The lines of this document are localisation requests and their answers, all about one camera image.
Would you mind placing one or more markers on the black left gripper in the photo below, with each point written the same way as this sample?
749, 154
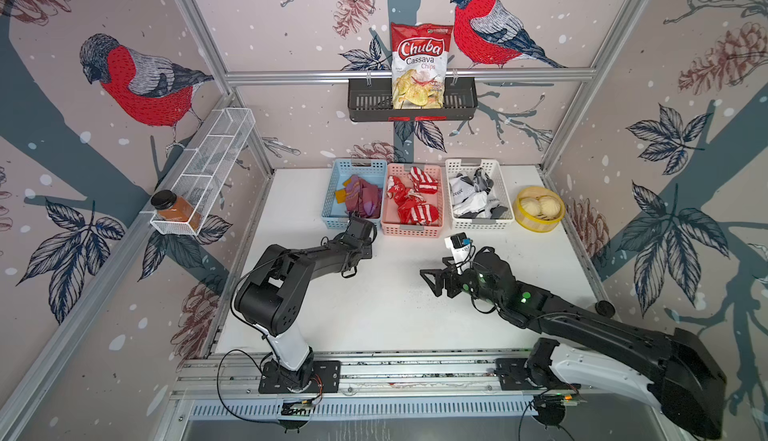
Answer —
368, 251

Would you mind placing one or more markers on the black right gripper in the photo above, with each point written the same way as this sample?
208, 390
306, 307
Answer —
438, 276

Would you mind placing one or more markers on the purple yellow sock top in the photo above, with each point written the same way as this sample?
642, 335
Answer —
369, 206

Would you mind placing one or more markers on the purple yellow sock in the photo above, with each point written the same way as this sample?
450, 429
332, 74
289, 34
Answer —
350, 191
369, 206

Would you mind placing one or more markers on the red snowflake sock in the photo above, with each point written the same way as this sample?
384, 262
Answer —
396, 190

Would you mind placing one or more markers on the red santa pattern sock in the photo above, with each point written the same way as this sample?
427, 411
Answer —
414, 210

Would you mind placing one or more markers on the red white striped sock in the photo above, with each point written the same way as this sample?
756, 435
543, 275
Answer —
423, 183

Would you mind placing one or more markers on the white grey patterned sock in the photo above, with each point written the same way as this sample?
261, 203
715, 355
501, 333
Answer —
482, 181

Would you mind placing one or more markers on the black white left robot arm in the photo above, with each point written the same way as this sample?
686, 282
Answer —
269, 297

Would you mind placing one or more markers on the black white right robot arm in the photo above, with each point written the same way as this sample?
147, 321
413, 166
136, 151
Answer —
674, 373

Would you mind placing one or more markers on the blue plastic basket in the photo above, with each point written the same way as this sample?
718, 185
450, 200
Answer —
374, 171

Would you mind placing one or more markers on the pink plastic basket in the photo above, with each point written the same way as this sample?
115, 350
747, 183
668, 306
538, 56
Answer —
390, 220

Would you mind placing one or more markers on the white plastic basket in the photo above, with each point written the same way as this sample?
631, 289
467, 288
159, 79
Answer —
457, 166

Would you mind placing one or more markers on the small white sock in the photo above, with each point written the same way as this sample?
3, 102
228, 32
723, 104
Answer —
483, 206

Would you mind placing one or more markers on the yellow bowl with buns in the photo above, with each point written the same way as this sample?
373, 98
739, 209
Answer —
538, 209

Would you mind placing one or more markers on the black round knob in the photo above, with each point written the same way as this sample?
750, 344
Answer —
605, 308

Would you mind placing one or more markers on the orange spice jar black lid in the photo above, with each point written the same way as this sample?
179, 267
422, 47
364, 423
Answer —
174, 208

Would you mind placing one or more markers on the red Chuba cassava chips bag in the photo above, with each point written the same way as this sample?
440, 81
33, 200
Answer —
419, 65

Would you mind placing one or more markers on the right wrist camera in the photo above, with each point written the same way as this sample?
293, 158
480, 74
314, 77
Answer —
461, 247

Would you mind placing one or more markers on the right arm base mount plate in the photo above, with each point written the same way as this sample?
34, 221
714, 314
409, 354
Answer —
521, 374

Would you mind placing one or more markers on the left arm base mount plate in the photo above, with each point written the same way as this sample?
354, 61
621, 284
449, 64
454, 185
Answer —
312, 377

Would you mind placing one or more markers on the black wall-mounted wire basket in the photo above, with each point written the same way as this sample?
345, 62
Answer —
371, 101

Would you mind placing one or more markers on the clear acrylic wall shelf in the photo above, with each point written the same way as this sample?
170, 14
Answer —
208, 167

